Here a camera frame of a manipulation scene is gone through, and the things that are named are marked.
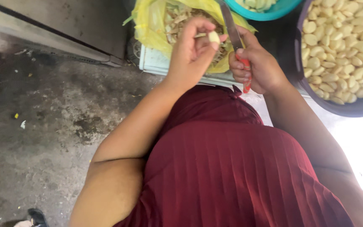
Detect black shoe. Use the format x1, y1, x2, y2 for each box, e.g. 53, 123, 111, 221
27, 208, 50, 227

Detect heap of garlic peels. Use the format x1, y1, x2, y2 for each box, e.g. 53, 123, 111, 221
164, 4, 233, 67

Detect person's right hand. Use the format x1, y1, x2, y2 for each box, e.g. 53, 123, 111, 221
228, 25, 291, 96

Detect pile of peeled garlic cloves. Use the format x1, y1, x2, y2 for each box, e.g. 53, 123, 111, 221
301, 0, 363, 105

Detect teal plastic basin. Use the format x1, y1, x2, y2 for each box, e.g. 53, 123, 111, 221
224, 0, 304, 21

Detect yellow plastic bag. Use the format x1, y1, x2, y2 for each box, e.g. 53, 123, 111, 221
122, 0, 258, 74

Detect red-handled kitchen knife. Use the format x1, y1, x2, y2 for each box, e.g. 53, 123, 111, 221
218, 0, 252, 94

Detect peeled garlic clove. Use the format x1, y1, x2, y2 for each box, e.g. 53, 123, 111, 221
208, 30, 221, 44

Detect dark purple plastic basin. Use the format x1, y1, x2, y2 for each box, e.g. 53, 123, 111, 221
294, 0, 363, 118

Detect white plastic crate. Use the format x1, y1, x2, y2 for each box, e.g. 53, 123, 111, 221
139, 44, 310, 97

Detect garlic cloves in teal basin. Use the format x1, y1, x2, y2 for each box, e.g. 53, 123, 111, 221
234, 0, 278, 13

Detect dark red pleated garment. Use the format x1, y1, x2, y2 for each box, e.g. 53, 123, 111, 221
114, 84, 356, 227

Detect person's left hand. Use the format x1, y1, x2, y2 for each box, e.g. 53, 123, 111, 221
165, 17, 228, 92

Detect black caster wheel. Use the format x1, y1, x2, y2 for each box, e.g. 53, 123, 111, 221
127, 37, 142, 66

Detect stainless steel cabinet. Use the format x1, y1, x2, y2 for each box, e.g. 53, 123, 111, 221
0, 0, 137, 67

